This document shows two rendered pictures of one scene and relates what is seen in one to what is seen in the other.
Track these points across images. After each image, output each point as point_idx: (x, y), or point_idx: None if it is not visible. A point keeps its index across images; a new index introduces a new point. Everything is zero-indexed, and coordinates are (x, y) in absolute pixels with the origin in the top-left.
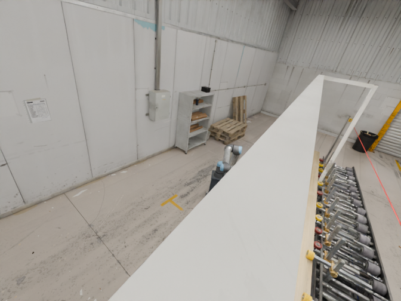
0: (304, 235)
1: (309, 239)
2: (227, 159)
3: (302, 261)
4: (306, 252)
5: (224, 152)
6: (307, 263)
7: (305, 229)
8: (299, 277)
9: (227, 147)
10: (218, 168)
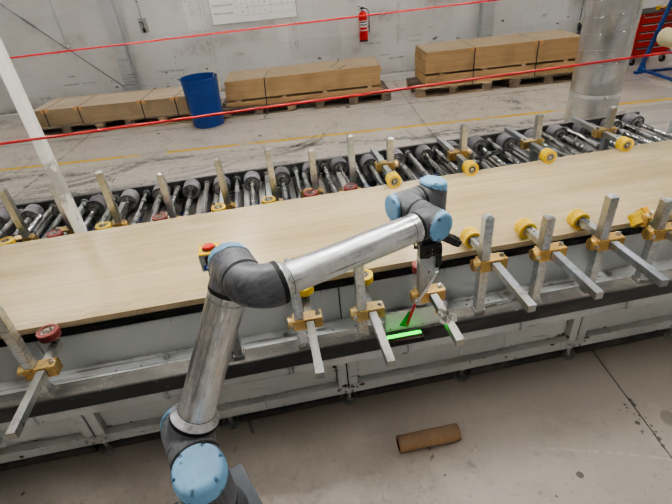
0: (349, 198)
1: (350, 193)
2: (389, 223)
3: (409, 187)
4: (390, 186)
5: (335, 263)
6: (407, 184)
7: (332, 201)
8: None
9: (288, 267)
10: (230, 478)
